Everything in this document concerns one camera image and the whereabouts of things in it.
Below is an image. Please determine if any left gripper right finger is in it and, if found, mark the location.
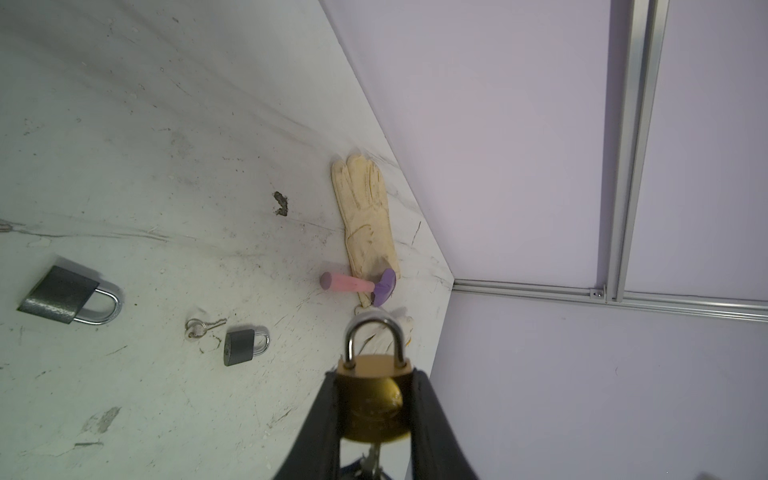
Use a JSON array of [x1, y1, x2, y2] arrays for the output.
[[410, 369, 478, 480]]

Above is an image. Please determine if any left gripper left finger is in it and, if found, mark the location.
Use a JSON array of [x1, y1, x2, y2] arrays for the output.
[[275, 371, 341, 480]]

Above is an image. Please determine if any small silver key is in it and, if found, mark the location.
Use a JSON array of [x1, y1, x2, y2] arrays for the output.
[[357, 443, 384, 480]]

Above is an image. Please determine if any brass padlock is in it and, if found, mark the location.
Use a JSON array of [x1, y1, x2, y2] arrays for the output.
[[336, 309, 413, 444]]

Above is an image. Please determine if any white knit glove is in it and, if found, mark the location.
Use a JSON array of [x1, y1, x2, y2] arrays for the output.
[[355, 307, 414, 355]]

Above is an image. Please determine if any right black padlock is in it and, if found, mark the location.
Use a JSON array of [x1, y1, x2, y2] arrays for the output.
[[223, 326, 271, 367]]

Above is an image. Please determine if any black padlock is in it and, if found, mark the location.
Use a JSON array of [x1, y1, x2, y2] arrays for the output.
[[17, 266, 123, 326], [223, 326, 271, 367]]

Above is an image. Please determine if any cream leather glove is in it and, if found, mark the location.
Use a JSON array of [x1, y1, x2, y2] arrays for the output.
[[330, 154, 401, 281]]

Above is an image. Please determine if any left black padlock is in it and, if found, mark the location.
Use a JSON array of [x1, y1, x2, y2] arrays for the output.
[[17, 266, 123, 326]]

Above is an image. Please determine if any key with ring middle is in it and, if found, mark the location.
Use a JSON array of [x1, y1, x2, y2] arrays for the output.
[[184, 318, 227, 340]]

